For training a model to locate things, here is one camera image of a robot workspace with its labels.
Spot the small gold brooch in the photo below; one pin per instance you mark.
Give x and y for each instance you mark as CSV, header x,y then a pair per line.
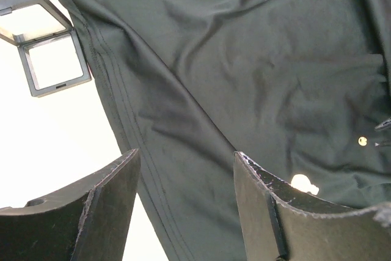
x,y
362,141

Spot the black wire frame stand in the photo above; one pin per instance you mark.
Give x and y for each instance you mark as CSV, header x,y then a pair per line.
x,y
47,44

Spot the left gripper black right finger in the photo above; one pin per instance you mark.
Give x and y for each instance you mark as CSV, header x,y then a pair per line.
x,y
280,222

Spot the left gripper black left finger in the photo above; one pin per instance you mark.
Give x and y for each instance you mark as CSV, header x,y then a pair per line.
x,y
86,220

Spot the black garment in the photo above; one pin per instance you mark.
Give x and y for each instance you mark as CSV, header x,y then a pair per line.
x,y
292,84

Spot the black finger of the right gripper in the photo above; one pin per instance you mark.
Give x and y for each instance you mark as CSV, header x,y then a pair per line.
x,y
384,143
385,125

